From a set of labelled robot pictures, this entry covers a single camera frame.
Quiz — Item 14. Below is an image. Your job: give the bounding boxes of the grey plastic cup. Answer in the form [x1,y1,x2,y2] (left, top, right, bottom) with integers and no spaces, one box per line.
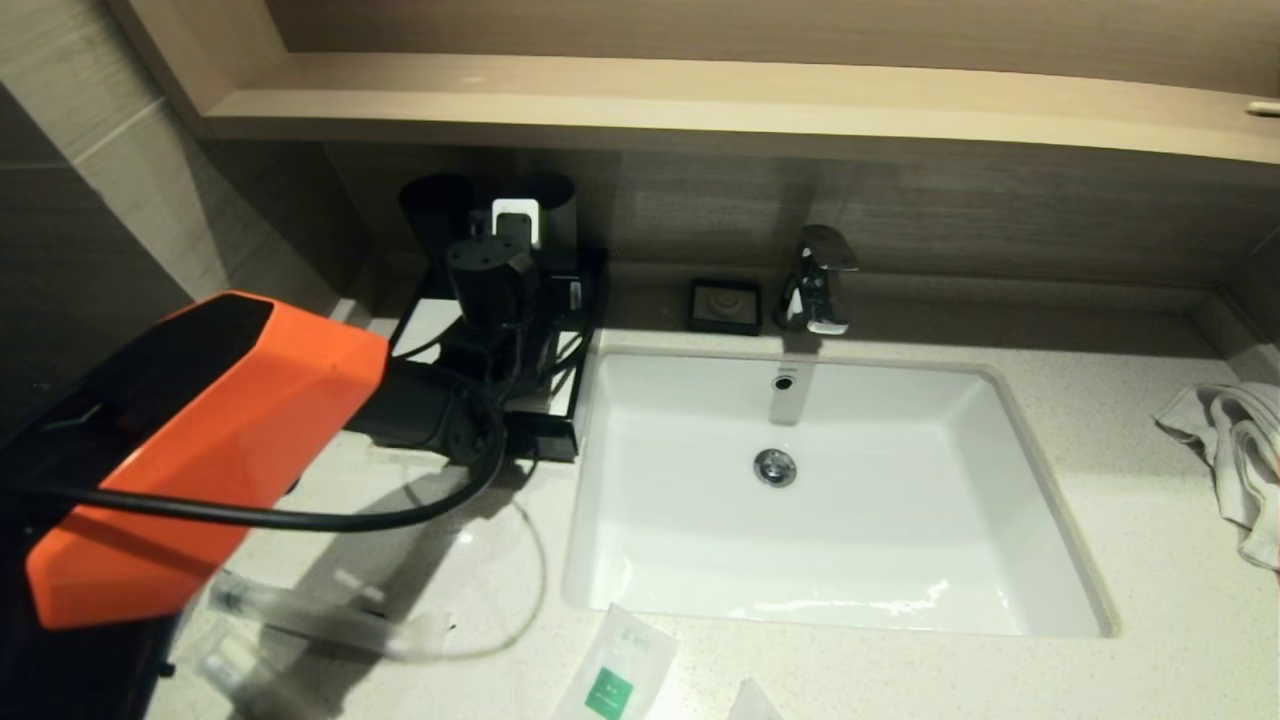
[500,175,579,263]

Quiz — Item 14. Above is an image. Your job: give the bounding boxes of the black amenity box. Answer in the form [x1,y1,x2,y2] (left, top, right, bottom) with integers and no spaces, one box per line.
[385,248,611,463]

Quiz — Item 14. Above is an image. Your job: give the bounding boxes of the black soap dish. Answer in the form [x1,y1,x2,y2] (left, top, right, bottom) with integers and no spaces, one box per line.
[687,278,763,337]

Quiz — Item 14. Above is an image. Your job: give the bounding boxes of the black cup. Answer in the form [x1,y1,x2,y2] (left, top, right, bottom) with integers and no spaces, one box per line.
[398,175,483,271]

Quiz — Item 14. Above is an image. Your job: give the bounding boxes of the chrome faucet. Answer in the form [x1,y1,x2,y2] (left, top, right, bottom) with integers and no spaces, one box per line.
[775,225,859,337]

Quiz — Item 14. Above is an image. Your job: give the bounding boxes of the white sachet with green square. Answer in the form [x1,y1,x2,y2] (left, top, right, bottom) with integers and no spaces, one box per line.
[548,600,679,720]

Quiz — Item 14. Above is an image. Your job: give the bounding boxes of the long clear toothbrush packet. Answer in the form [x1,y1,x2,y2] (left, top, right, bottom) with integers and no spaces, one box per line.
[210,570,456,659]

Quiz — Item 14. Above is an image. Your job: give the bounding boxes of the white sink basin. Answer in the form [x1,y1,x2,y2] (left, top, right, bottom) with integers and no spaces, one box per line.
[562,348,1119,638]

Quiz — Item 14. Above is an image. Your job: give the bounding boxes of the small plain white sachet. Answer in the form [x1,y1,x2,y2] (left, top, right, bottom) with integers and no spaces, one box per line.
[725,675,786,720]

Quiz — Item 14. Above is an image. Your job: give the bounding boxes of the clear toothbrush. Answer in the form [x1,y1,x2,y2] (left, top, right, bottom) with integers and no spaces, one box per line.
[190,625,331,720]

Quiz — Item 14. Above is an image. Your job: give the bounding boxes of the white towel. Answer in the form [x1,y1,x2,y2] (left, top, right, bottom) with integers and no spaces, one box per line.
[1153,383,1280,573]

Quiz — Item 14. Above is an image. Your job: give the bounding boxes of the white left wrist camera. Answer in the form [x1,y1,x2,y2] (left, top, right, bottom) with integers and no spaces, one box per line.
[492,198,542,251]

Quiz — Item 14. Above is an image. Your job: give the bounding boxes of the wooden wall shelf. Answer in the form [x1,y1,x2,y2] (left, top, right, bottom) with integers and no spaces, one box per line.
[105,0,1280,186]

